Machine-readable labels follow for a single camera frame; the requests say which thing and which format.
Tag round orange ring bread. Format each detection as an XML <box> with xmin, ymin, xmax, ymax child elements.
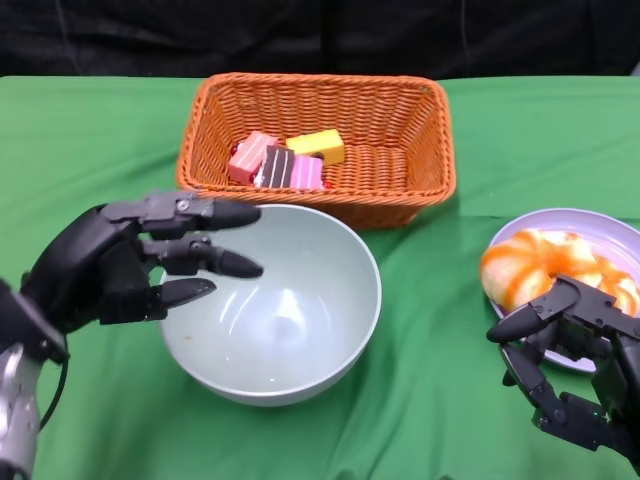
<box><xmin>547</xmin><ymin>232</ymin><xmax>640</xmax><ymax>317</ymax></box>

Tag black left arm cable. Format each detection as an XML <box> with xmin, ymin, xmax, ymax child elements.
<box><xmin>38</xmin><ymin>359</ymin><xmax>70</xmax><ymax>431</ymax></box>

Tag chocolate brown cake slice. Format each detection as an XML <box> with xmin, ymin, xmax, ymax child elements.
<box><xmin>253</xmin><ymin>144</ymin><xmax>297</xmax><ymax>189</ymax></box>

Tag yellow cake slice green ball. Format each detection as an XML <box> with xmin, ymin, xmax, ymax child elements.
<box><xmin>285</xmin><ymin>128</ymin><xmax>346</xmax><ymax>166</ymax></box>

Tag orange wicker basket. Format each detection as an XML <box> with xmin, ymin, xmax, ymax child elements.
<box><xmin>175</xmin><ymin>72</ymin><xmax>456</xmax><ymax>230</ymax></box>

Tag long striped bread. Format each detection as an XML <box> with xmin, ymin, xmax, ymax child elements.
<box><xmin>480</xmin><ymin>228</ymin><xmax>561</xmax><ymax>309</ymax></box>

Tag green tablecloth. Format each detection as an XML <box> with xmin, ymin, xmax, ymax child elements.
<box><xmin>0</xmin><ymin>74</ymin><xmax>640</xmax><ymax>480</ymax></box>

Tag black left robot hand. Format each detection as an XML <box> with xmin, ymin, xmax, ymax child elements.
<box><xmin>20</xmin><ymin>191</ymin><xmax>265</xmax><ymax>337</ymax></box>

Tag salmon pink cake slice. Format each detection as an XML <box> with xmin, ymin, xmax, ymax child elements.
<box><xmin>228</xmin><ymin>130</ymin><xmax>281</xmax><ymax>185</ymax></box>

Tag lavender round plate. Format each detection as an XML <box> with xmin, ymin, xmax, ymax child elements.
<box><xmin>487</xmin><ymin>208</ymin><xmax>640</xmax><ymax>374</ymax></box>

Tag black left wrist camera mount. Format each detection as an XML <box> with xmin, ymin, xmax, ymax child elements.
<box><xmin>0</xmin><ymin>278</ymin><xmax>70</xmax><ymax>365</ymax></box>

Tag pale grey-green bowl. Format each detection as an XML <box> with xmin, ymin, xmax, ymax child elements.
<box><xmin>158</xmin><ymin>203</ymin><xmax>383</xmax><ymax>407</ymax></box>

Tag black backdrop cloth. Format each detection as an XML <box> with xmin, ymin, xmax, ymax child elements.
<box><xmin>0</xmin><ymin>0</ymin><xmax>640</xmax><ymax>81</ymax></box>

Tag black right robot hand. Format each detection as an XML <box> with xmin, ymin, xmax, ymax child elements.
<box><xmin>487</xmin><ymin>275</ymin><xmax>640</xmax><ymax>459</ymax></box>

